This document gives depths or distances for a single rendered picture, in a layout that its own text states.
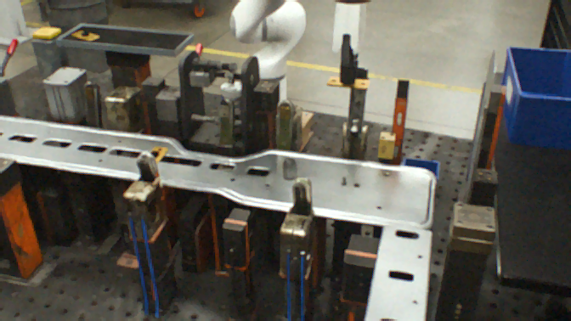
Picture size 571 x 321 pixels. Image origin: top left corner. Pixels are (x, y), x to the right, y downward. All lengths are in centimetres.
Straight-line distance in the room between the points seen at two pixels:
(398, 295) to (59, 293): 89
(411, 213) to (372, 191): 11
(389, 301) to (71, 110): 101
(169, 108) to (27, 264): 53
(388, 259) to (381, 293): 9
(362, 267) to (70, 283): 79
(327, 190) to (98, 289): 64
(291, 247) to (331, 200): 18
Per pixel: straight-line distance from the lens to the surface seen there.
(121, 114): 160
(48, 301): 159
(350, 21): 111
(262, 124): 153
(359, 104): 140
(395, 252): 117
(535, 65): 175
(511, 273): 113
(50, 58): 189
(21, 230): 159
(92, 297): 156
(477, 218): 119
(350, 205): 127
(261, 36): 181
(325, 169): 138
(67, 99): 167
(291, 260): 117
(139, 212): 128
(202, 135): 161
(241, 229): 122
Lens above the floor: 176
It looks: 32 degrees down
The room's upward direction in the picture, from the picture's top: 1 degrees counter-clockwise
